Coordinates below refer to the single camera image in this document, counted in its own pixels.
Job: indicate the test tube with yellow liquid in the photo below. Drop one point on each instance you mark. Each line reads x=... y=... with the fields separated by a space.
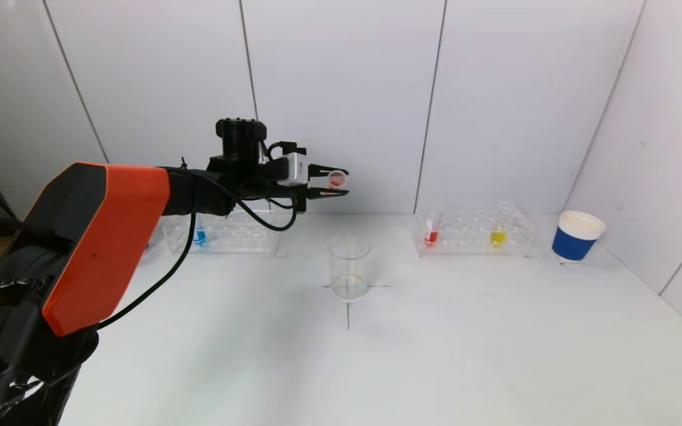
x=498 y=238

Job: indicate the test tube with red liquid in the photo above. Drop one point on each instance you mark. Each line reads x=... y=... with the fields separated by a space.
x=431 y=238

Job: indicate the blue and white paper cup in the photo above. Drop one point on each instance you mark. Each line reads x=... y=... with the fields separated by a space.
x=572 y=245

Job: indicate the clear glass beaker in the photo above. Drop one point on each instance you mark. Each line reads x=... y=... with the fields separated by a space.
x=350 y=278

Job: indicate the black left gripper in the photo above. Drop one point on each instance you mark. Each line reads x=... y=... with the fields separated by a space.
x=303 y=188

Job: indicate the test tube with blue liquid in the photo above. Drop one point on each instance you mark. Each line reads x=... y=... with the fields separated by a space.
x=200 y=238

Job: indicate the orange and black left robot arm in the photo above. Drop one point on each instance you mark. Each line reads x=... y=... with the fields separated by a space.
x=110 y=225

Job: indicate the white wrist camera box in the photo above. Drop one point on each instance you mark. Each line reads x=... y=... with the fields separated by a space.
x=295 y=168

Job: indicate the clear acrylic test tube rack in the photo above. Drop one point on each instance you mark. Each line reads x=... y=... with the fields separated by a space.
x=234 y=236
x=465 y=234

